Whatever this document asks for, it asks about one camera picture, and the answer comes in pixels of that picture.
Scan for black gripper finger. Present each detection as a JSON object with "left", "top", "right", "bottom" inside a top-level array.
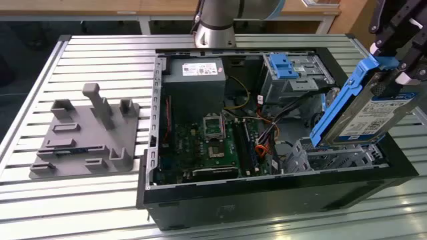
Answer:
[
  {"left": 395, "top": 21, "right": 427, "bottom": 86},
  {"left": 367, "top": 0, "right": 422, "bottom": 57}
]

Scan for hard disk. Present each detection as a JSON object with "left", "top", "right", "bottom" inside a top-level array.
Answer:
[{"left": 308, "top": 56, "right": 420, "bottom": 148}]

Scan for disk power wire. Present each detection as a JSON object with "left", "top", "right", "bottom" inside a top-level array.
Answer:
[{"left": 255, "top": 117, "right": 280, "bottom": 161}]

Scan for metal disk bay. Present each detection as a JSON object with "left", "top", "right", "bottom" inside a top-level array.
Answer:
[{"left": 286, "top": 137, "right": 390, "bottom": 174}]

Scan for black RAM slot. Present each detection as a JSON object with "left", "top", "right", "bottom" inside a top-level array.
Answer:
[
  {"left": 240, "top": 118, "right": 259, "bottom": 177},
  {"left": 232, "top": 118, "right": 249, "bottom": 177},
  {"left": 244, "top": 119, "right": 263, "bottom": 177},
  {"left": 236, "top": 118, "right": 253, "bottom": 177}
]

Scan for metal drive cage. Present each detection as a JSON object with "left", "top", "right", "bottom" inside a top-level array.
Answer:
[{"left": 260, "top": 52, "right": 335, "bottom": 111}]

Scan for blue plastic latch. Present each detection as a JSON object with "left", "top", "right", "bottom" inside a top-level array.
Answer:
[{"left": 270, "top": 53, "right": 300, "bottom": 80}]

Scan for grey power supply unit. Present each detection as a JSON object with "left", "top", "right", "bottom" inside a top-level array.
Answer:
[{"left": 161, "top": 57, "right": 228, "bottom": 118}]

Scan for metal socket cover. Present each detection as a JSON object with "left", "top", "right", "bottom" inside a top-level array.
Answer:
[{"left": 201, "top": 113, "right": 224, "bottom": 141}]

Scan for CPU socket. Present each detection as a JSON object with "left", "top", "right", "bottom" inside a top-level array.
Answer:
[{"left": 207, "top": 139, "right": 228, "bottom": 160}]

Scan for black PC case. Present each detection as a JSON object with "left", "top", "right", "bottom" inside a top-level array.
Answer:
[{"left": 136, "top": 47, "right": 420, "bottom": 231}]

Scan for green motherboard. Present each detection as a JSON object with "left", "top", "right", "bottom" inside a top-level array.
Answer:
[{"left": 157, "top": 109, "right": 276, "bottom": 181}]

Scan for black graphics card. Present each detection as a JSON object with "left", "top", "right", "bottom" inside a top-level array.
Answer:
[{"left": 189, "top": 166, "right": 240, "bottom": 180}]

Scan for wooden desk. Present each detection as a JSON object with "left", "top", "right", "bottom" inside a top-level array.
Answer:
[{"left": 0, "top": 0, "right": 342, "bottom": 36}]

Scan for grey parts rack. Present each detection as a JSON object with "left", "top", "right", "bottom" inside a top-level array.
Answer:
[{"left": 28, "top": 83, "right": 141, "bottom": 180}]

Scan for green RAM stick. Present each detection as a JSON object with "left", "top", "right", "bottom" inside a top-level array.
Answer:
[{"left": 55, "top": 148, "right": 89, "bottom": 157}]

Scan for black cable bundle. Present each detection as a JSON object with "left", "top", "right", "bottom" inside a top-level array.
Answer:
[{"left": 262, "top": 89, "right": 338, "bottom": 131}]

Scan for yellow and black wires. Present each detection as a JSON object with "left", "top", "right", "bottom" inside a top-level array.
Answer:
[{"left": 223, "top": 76, "right": 252, "bottom": 111}]

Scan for red flat cable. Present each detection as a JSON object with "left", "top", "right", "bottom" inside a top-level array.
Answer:
[{"left": 164, "top": 96, "right": 172, "bottom": 148}]

